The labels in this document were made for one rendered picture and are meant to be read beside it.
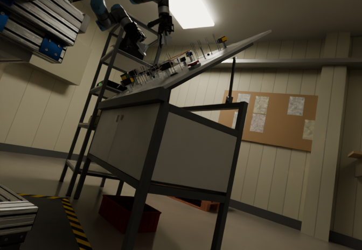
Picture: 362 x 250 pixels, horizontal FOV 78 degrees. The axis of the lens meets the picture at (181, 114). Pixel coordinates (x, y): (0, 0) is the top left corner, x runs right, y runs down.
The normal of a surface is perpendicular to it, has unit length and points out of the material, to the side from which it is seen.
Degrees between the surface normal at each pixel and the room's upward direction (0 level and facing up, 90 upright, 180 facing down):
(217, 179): 90
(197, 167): 90
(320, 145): 90
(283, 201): 90
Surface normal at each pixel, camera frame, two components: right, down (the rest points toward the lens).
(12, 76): 0.85, 0.11
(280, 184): -0.47, -0.28
